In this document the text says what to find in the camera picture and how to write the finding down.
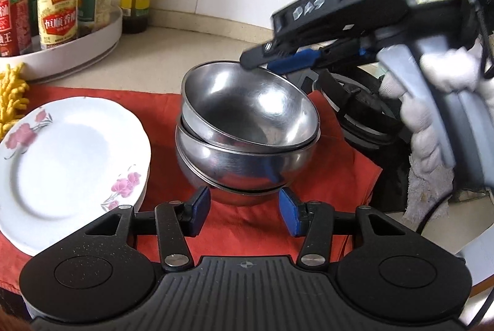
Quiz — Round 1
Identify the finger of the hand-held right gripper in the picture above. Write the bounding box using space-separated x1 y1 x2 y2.
266 39 378 73
238 41 299 70

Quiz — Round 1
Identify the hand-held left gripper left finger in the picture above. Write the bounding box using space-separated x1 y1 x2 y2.
82 186 211 271

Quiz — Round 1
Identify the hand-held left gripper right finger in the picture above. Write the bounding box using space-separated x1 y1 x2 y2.
278 187 410 267

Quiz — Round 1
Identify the stainless steel bowl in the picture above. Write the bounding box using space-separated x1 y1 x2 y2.
181 60 322 152
178 157 288 207
175 119 322 190

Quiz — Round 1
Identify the large colourful floral plate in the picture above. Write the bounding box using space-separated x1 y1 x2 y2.
8 157 152 258

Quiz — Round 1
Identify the pink floral plate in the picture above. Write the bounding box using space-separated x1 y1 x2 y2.
0 97 152 254

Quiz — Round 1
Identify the person's right hand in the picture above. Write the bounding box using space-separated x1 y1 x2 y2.
379 45 494 227

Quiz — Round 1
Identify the black and white cooker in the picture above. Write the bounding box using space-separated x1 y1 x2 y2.
295 63 494 291

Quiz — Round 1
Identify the red cloth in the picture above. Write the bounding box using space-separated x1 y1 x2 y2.
0 84 384 291

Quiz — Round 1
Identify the white round tray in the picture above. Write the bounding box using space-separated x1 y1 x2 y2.
0 3 124 82

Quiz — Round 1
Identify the yellow chenille cloth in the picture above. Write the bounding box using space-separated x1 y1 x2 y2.
0 63 31 137

